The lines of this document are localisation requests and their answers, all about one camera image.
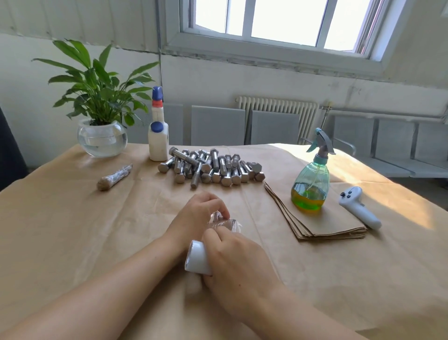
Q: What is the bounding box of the black trash bin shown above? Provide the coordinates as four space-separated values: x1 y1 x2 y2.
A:
0 105 30 191

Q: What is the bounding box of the white radiator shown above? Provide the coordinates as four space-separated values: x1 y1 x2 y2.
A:
236 96 320 145

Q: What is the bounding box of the person's right hand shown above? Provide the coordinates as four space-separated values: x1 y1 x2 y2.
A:
201 226 287 325

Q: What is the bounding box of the person's left hand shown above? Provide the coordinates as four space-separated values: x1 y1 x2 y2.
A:
163 192 231 259

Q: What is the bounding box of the white vertical blind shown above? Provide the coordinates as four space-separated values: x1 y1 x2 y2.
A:
0 0 165 53

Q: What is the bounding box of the green spray bottle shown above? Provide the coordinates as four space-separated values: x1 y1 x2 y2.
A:
291 127 336 213

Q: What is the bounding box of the grey chair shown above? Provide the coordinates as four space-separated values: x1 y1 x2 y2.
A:
250 110 302 146
374 119 448 179
126 104 185 146
329 114 382 159
190 105 247 147

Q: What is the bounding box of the white cling film roll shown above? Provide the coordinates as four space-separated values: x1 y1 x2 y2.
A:
184 240 214 276

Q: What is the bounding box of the person's left forearm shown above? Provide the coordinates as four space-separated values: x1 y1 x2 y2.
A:
0 234 186 340

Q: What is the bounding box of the pile of steel bolts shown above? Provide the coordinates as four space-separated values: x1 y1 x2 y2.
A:
158 146 266 189

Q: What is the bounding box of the white framed window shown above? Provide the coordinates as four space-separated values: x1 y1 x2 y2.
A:
160 0 421 79

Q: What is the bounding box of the round glass vase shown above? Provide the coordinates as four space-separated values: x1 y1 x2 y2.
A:
77 119 129 158

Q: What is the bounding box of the large brown paper table cover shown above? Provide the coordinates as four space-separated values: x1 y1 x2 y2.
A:
0 142 448 340

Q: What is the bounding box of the green leafy plant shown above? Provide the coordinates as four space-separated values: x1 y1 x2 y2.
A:
32 39 161 128

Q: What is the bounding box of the white glue bottle blue cap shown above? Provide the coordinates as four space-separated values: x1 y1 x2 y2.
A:
148 85 169 162

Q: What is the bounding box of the stack of brown paper sheets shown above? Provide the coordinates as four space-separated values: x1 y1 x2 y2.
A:
264 181 369 242

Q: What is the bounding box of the white handheld controller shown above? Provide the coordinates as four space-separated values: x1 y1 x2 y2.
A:
339 185 383 231

